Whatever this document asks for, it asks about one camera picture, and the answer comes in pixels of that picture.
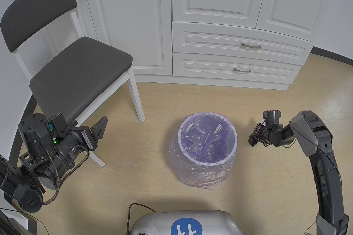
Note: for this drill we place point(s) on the purple plastic bag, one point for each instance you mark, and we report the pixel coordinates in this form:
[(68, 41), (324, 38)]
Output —
[(204, 140)]

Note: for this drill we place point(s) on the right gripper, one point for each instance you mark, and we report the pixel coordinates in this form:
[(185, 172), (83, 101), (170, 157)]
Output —
[(258, 137)]

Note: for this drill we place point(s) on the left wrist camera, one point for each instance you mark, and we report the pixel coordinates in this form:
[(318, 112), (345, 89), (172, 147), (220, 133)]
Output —
[(59, 123)]

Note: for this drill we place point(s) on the white wardrobe with drawers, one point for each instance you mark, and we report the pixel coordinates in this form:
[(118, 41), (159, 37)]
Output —
[(220, 8)]

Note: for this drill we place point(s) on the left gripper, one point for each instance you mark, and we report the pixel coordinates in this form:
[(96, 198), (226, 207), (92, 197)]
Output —
[(82, 139)]

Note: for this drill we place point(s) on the white chair with grey seat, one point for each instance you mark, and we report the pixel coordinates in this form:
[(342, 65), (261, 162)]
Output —
[(82, 77)]

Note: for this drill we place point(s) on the white trash bin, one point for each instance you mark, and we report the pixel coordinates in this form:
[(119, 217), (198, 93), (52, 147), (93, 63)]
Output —
[(209, 162)]

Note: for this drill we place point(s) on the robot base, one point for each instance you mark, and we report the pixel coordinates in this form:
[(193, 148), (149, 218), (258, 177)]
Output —
[(190, 224)]

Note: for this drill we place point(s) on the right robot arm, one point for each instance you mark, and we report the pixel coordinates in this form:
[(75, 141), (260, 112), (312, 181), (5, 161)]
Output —
[(326, 173)]

